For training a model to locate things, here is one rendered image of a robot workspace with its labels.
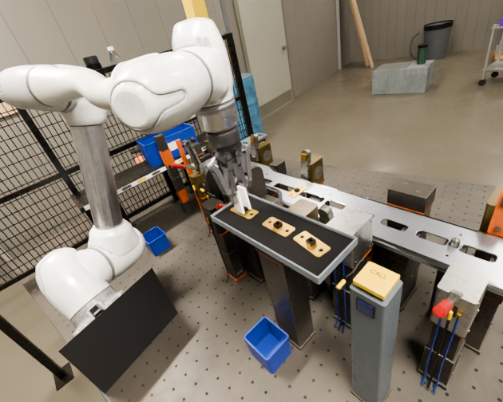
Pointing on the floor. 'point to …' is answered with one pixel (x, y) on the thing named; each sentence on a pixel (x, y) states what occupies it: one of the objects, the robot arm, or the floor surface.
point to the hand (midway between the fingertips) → (240, 199)
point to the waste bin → (437, 38)
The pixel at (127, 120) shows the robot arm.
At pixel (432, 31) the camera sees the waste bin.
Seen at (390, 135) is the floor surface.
